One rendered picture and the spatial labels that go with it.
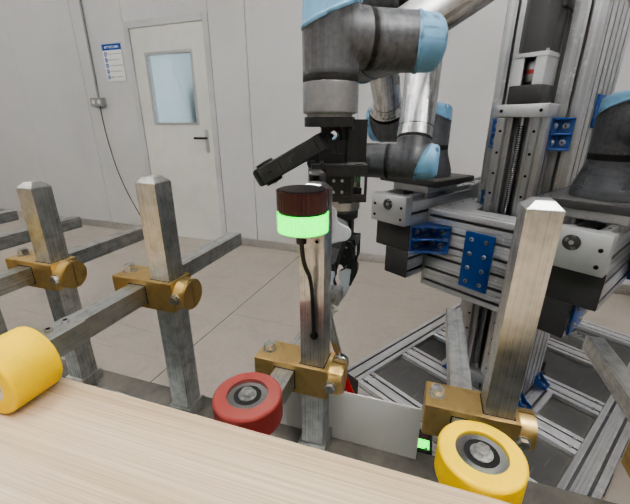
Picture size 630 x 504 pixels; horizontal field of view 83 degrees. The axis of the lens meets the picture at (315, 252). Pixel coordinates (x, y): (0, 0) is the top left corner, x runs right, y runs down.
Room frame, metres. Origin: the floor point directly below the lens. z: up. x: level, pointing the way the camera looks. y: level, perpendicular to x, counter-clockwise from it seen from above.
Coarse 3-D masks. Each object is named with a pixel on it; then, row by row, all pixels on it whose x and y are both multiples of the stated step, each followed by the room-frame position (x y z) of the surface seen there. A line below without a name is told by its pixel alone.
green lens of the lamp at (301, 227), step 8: (280, 216) 0.38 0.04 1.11; (288, 216) 0.37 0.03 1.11; (320, 216) 0.38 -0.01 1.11; (328, 216) 0.39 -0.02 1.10; (280, 224) 0.38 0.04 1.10; (288, 224) 0.37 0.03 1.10; (296, 224) 0.37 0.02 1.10; (304, 224) 0.37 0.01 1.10; (312, 224) 0.37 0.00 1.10; (320, 224) 0.38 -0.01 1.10; (328, 224) 0.39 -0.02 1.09; (280, 232) 0.38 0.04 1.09; (288, 232) 0.37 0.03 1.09; (296, 232) 0.37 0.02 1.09; (304, 232) 0.37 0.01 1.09; (312, 232) 0.37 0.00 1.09; (320, 232) 0.38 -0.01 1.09
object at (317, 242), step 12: (288, 192) 0.38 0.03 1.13; (300, 192) 0.37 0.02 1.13; (312, 192) 0.37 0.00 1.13; (300, 216) 0.37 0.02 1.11; (312, 216) 0.37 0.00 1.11; (300, 240) 0.39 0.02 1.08; (312, 240) 0.42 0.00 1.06; (300, 252) 0.39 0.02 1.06; (312, 288) 0.41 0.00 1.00; (312, 300) 0.42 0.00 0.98; (312, 312) 0.42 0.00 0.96; (312, 324) 0.42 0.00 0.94; (312, 336) 0.42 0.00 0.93
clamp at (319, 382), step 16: (288, 352) 0.46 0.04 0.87; (256, 368) 0.45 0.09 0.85; (272, 368) 0.44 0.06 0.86; (288, 368) 0.43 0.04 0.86; (304, 368) 0.42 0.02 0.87; (320, 368) 0.42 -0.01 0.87; (336, 368) 0.42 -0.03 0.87; (304, 384) 0.42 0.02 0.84; (320, 384) 0.41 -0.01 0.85; (336, 384) 0.41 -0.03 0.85
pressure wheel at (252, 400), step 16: (224, 384) 0.34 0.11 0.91; (240, 384) 0.35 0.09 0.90; (256, 384) 0.35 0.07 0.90; (272, 384) 0.34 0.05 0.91; (224, 400) 0.32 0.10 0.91; (240, 400) 0.32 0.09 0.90; (256, 400) 0.32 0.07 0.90; (272, 400) 0.32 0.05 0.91; (224, 416) 0.30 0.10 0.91; (240, 416) 0.29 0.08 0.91; (256, 416) 0.30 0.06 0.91; (272, 416) 0.30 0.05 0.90; (272, 432) 0.30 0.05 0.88
